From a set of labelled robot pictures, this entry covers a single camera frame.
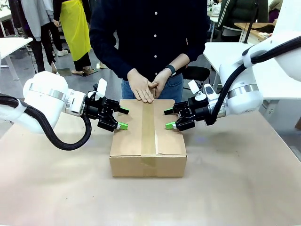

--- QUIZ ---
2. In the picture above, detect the person in dark shirt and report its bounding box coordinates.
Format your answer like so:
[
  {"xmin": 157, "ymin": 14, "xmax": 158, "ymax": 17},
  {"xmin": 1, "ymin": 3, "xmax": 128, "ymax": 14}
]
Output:
[{"xmin": 89, "ymin": 0, "xmax": 211, "ymax": 101}]

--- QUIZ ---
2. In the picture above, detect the standing figure in black clothes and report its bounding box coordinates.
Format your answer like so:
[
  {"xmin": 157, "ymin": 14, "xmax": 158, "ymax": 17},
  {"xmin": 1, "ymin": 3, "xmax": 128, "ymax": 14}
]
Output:
[{"xmin": 53, "ymin": 0, "xmax": 94, "ymax": 75}]

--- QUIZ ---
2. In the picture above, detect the yellow apron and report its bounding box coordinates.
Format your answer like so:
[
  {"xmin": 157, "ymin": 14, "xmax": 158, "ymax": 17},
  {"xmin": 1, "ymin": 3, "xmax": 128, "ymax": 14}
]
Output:
[{"xmin": 60, "ymin": 0, "xmax": 92, "ymax": 62}]

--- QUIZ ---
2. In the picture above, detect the person's left forearm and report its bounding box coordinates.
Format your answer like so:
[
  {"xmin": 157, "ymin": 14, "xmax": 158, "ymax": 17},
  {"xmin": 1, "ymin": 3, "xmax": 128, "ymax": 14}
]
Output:
[{"xmin": 164, "ymin": 35, "xmax": 210, "ymax": 71}]

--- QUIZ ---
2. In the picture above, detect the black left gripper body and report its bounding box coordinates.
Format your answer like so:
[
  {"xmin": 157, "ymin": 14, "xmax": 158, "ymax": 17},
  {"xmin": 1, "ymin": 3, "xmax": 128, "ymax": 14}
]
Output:
[{"xmin": 83, "ymin": 92, "xmax": 120, "ymax": 121}]

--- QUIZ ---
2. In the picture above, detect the brown cardboard box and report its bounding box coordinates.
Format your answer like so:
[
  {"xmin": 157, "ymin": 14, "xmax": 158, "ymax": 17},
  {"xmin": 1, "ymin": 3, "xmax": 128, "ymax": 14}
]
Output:
[{"xmin": 109, "ymin": 98, "xmax": 188, "ymax": 178}]

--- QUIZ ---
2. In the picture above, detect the person's left hand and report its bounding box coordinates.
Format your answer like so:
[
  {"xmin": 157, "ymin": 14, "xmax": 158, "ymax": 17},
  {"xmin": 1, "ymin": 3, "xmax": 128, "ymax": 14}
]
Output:
[{"xmin": 148, "ymin": 69, "xmax": 172, "ymax": 97}]

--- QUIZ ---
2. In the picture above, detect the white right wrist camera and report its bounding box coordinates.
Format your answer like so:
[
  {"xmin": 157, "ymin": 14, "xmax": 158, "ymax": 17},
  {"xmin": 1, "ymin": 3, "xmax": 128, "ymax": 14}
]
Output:
[{"xmin": 187, "ymin": 79, "xmax": 204, "ymax": 102}]

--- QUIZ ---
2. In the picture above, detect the brown packing tape strip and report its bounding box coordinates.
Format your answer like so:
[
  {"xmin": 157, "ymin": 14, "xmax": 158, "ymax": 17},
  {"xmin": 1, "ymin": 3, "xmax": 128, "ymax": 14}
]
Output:
[{"xmin": 140, "ymin": 101, "xmax": 158, "ymax": 177}]

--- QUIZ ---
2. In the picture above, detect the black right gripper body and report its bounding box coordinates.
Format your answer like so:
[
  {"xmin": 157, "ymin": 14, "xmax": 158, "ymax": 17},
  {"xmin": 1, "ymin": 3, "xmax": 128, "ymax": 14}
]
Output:
[{"xmin": 188, "ymin": 97, "xmax": 211, "ymax": 122}]

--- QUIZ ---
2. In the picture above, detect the black office chair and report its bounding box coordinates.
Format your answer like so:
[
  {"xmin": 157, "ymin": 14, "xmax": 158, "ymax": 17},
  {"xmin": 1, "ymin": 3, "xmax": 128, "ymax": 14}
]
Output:
[{"xmin": 183, "ymin": 66, "xmax": 211, "ymax": 89}]

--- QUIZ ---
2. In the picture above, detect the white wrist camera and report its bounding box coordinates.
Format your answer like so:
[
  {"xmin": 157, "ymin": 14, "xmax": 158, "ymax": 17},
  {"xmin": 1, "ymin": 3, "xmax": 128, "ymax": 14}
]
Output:
[
  {"xmin": 187, "ymin": 79, "xmax": 204, "ymax": 102},
  {"xmin": 93, "ymin": 79, "xmax": 108, "ymax": 98}
]

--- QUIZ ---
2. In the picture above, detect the green edged floor board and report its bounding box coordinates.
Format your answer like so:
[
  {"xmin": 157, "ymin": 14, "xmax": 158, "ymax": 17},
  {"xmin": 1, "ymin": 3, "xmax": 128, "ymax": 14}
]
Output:
[{"xmin": 71, "ymin": 67, "xmax": 98, "ymax": 76}]

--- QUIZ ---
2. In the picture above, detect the person in grey top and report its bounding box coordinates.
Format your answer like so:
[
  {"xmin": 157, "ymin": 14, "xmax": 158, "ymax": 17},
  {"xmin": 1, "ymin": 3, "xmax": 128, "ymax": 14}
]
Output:
[{"xmin": 20, "ymin": 0, "xmax": 58, "ymax": 73}]

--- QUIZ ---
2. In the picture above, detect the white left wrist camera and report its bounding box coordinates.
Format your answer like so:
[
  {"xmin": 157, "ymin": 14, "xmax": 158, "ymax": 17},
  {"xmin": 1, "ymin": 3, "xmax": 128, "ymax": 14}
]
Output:
[{"xmin": 93, "ymin": 79, "xmax": 108, "ymax": 98}]

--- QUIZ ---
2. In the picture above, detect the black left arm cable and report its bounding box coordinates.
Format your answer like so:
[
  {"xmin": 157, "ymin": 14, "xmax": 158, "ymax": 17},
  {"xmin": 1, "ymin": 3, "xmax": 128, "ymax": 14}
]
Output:
[{"xmin": 0, "ymin": 93, "xmax": 92, "ymax": 151}]

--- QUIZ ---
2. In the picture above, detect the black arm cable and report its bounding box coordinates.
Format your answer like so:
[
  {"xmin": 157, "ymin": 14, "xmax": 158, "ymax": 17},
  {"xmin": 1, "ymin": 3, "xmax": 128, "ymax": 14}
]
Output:
[
  {"xmin": 206, "ymin": 35, "xmax": 301, "ymax": 125},
  {"xmin": 0, "ymin": 93, "xmax": 92, "ymax": 151}
]

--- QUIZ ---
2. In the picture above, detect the small white table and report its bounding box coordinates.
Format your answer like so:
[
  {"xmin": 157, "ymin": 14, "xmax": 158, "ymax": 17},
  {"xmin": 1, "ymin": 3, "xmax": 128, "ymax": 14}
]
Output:
[{"xmin": 0, "ymin": 37, "xmax": 33, "ymax": 81}]

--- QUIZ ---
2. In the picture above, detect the black vertical pole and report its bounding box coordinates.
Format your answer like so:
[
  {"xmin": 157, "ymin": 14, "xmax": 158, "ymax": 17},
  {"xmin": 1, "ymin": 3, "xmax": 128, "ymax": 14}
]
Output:
[{"xmin": 243, "ymin": 0, "xmax": 257, "ymax": 44}]

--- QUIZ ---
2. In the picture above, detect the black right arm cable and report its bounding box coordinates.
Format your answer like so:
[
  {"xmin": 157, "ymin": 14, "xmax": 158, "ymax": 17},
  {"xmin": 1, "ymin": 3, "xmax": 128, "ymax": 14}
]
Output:
[{"xmin": 206, "ymin": 35, "xmax": 301, "ymax": 125}]

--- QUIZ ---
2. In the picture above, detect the wooden work table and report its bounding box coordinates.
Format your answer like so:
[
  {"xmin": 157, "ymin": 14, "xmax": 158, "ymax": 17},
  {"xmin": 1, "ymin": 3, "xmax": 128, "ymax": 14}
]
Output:
[{"xmin": 234, "ymin": 22, "xmax": 276, "ymax": 45}]

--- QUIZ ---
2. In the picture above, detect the person's right forearm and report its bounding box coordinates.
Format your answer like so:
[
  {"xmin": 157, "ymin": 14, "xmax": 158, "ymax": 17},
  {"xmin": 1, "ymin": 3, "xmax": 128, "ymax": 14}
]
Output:
[{"xmin": 89, "ymin": 35, "xmax": 134, "ymax": 80}]

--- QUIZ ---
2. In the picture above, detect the person in dark puffer jacket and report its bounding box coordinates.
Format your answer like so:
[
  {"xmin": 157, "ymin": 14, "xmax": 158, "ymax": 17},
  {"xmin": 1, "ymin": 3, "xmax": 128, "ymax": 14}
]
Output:
[{"xmin": 217, "ymin": 0, "xmax": 269, "ymax": 43}]

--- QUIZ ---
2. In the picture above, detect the person's right hand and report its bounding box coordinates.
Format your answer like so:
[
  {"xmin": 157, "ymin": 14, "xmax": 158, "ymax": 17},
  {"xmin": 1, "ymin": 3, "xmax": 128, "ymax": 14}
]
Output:
[{"xmin": 127, "ymin": 68, "xmax": 155, "ymax": 104}]

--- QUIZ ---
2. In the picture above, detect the person in purple top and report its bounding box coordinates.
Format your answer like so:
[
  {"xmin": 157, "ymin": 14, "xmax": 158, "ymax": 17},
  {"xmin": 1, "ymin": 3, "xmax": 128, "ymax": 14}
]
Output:
[{"xmin": 268, "ymin": 0, "xmax": 281, "ymax": 24}]

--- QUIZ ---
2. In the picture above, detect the white plastic basket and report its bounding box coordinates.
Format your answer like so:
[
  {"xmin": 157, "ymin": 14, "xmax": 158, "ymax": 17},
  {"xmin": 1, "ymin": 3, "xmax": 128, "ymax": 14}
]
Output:
[{"xmin": 211, "ymin": 2, "xmax": 222, "ymax": 17}]

